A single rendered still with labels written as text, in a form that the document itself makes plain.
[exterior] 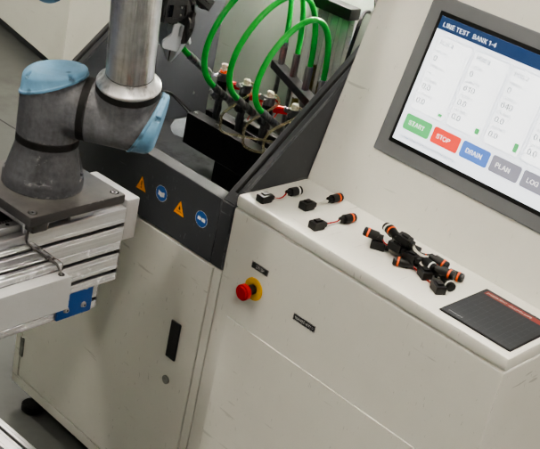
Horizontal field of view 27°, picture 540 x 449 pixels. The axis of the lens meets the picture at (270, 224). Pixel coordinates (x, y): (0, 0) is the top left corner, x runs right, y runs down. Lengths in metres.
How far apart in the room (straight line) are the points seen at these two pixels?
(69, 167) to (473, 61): 0.84
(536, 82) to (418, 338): 0.55
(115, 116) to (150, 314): 0.80
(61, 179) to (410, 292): 0.68
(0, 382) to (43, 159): 1.41
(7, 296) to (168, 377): 0.82
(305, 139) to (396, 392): 0.61
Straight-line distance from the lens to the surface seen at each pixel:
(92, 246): 2.18
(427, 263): 2.17
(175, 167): 2.48
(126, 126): 1.96
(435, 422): 2.13
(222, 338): 2.47
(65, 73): 1.99
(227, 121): 2.72
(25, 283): 1.96
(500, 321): 2.10
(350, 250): 2.20
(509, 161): 2.22
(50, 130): 2.01
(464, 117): 2.28
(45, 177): 2.04
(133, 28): 1.87
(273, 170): 2.39
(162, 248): 2.55
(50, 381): 3.07
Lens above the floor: 1.93
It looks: 25 degrees down
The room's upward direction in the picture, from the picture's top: 12 degrees clockwise
